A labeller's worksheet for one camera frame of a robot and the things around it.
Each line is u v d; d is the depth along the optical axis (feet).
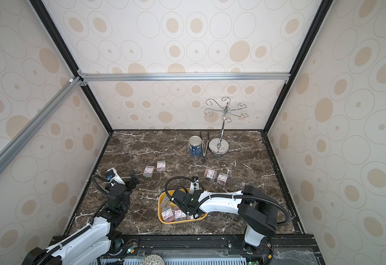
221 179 3.05
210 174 3.11
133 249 2.35
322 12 2.26
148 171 3.17
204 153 3.47
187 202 2.11
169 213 2.57
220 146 3.57
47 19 2.30
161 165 3.23
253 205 1.65
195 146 3.26
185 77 3.05
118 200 2.03
